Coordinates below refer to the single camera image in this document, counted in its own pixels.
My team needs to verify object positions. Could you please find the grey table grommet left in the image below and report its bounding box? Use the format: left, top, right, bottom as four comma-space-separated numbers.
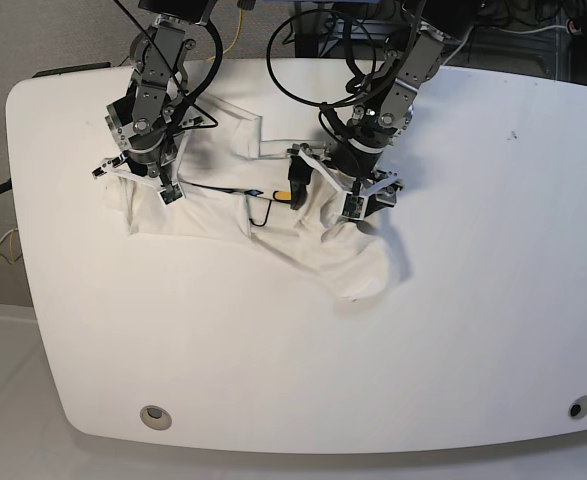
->
140, 405, 172, 431

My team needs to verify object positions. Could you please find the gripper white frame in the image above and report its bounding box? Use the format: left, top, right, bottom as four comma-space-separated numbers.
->
287, 140, 404, 213
91, 134, 182, 193

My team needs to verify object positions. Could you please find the white printed T-shirt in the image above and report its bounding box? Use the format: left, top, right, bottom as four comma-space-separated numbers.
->
104, 95, 398, 301

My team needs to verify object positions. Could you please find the black aluminium frame rack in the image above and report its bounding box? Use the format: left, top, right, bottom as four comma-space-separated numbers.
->
282, 1, 408, 59

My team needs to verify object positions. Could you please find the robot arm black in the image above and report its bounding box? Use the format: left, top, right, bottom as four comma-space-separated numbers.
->
283, 1, 482, 220
92, 0, 224, 204

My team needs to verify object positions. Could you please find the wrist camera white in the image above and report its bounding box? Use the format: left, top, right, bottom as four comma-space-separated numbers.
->
341, 192, 368, 221
160, 184, 183, 205

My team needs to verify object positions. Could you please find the yellow cable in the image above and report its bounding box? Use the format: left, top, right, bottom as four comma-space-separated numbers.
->
207, 7, 247, 62

